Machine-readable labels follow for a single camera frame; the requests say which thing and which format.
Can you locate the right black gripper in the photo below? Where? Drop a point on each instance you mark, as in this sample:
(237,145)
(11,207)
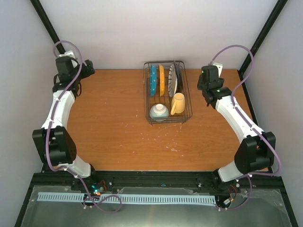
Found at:
(199,85)

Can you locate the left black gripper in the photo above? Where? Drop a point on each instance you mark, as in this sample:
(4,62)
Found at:
(89,65)

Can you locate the black bottom plate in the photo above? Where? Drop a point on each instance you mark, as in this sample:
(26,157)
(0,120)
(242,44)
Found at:
(179,78)

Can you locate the cream yellow mug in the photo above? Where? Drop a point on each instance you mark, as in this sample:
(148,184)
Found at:
(178,104)

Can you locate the white blue striped plate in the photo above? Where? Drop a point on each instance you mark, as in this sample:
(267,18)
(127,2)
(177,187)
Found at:
(172,81)

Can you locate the dark wire dish rack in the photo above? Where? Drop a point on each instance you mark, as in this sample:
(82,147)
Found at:
(165,100)

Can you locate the orange polka dot plate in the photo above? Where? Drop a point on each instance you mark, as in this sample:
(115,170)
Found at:
(162,80)

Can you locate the light green ceramic bowl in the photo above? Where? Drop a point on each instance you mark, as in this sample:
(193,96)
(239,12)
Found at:
(159,113)

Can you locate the teal polka dot plate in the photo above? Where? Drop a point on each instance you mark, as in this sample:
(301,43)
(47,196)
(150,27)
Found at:
(153,80)

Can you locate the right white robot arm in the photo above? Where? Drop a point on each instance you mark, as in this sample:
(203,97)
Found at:
(256,146)

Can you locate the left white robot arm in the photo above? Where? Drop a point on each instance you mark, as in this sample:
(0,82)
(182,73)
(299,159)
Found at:
(54,145)

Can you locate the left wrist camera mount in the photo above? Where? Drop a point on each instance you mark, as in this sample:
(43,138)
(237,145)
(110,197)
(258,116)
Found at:
(72,55)

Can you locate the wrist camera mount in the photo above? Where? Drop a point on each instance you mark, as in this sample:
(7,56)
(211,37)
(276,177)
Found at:
(219,67)
(72,55)

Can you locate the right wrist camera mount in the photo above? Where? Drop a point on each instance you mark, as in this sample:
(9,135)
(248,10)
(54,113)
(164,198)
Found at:
(219,67)

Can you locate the left black frame post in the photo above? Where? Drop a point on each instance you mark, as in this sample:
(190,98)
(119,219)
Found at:
(45,20)

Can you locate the black frame post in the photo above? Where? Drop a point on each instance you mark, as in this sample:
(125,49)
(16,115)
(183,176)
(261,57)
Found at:
(45,20)
(273,16)

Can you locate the right black frame post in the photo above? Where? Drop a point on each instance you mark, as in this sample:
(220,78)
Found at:
(273,16)

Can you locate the black aluminium frame base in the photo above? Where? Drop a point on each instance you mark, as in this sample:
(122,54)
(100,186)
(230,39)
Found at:
(256,201)

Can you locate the light blue slotted cable duct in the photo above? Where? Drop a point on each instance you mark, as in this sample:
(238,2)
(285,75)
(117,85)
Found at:
(133,199)

